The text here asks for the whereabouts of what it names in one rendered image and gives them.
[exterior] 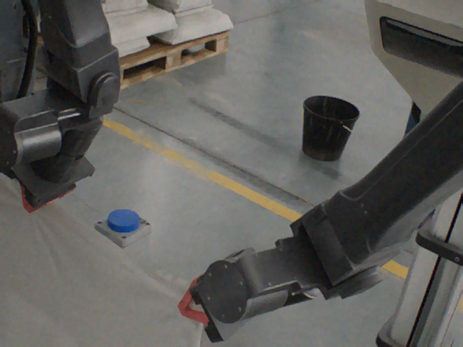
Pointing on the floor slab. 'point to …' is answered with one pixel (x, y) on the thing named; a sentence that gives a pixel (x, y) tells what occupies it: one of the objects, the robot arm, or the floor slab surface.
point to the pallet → (167, 56)
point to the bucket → (327, 126)
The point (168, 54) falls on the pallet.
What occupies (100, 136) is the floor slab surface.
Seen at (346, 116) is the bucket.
